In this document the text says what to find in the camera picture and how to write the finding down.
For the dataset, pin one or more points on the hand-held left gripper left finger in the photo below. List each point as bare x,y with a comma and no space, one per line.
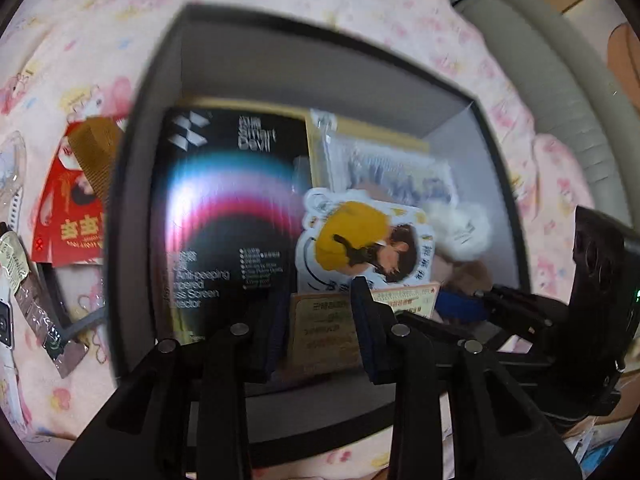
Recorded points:
272,345

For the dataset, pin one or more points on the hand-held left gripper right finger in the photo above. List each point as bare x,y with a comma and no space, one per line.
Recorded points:
372,350

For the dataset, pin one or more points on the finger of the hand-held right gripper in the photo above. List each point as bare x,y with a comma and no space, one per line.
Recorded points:
520,355
515,305

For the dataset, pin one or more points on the beige paper card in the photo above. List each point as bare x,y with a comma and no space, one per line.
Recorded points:
320,330

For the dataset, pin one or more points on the brown plush toy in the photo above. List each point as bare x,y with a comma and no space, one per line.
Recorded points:
467,275

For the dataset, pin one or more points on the black storage box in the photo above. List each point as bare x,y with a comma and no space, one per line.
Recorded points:
300,60

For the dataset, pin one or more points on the white fluffy ball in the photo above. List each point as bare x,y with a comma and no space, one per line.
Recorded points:
455,225

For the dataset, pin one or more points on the figure sticker card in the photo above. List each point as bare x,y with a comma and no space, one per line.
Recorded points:
355,235

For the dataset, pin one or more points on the black screen protector box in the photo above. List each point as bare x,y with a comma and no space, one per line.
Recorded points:
215,240

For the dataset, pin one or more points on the blue printed paper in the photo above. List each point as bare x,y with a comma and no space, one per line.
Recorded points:
595,452

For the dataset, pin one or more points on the clear packet with blue print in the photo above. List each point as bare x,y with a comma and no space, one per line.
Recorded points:
400,180

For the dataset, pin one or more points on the grey sofa cushion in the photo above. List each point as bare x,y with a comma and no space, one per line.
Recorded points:
550,85

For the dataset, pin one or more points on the brown sachet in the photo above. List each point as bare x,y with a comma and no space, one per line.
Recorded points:
42,310

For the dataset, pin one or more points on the red paper packet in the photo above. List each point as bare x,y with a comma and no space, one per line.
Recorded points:
70,230

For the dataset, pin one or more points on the wooden comb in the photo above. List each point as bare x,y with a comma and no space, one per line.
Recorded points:
100,155

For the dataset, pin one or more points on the white wrist watch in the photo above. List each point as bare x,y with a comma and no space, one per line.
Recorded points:
5,320

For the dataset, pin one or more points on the beige sachet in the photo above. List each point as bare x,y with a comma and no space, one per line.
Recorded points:
12,260

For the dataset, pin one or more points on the clear plastic packaging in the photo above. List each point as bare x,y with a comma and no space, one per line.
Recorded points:
12,170

